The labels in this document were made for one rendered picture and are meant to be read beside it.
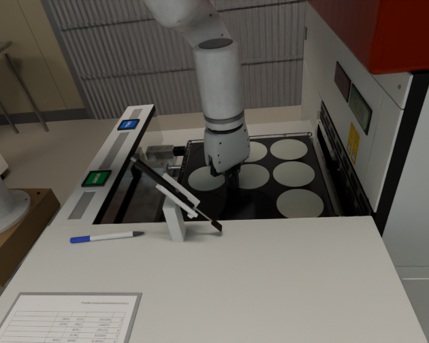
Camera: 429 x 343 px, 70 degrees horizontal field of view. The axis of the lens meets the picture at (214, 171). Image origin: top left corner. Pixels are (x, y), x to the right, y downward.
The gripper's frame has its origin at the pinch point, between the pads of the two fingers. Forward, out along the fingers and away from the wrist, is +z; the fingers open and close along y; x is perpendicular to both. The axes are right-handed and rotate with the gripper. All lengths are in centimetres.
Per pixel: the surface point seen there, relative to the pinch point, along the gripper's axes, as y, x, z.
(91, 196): 28.7, -15.0, -3.6
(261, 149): -15.8, -6.1, 2.1
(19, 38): 1, -308, 6
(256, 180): -5.5, 2.5, 2.0
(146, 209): 19.1, -10.4, 4.0
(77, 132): -5, -261, 92
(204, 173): 1.9, -9.3, 2.0
